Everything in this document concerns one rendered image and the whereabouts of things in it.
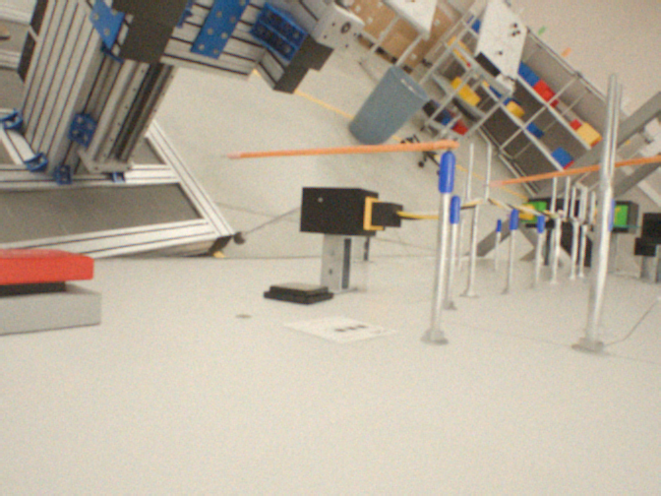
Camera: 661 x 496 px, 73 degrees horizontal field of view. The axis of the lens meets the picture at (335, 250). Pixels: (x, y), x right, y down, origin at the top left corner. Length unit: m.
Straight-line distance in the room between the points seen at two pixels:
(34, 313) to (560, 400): 0.22
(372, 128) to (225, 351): 3.87
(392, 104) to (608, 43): 5.74
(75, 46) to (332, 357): 1.34
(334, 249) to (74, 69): 1.18
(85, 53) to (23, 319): 1.24
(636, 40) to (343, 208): 8.75
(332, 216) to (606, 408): 0.25
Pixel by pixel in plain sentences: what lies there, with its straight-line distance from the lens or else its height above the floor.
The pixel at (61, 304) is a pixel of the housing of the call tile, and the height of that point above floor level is 1.10.
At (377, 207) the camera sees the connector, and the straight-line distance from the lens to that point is 0.37.
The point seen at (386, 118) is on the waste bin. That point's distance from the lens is 4.00.
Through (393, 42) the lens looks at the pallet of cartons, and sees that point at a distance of 7.79.
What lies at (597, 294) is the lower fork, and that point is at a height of 1.25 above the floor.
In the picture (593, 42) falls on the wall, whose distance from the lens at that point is 9.28.
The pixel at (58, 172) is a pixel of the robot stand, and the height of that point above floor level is 0.26.
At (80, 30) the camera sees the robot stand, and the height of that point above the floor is 0.68.
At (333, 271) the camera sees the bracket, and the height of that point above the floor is 1.10.
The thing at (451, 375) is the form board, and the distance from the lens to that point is 0.19.
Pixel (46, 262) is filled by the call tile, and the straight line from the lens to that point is 0.25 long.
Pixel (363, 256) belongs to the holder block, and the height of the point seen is 0.93.
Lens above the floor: 1.30
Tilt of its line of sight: 31 degrees down
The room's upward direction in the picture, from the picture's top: 44 degrees clockwise
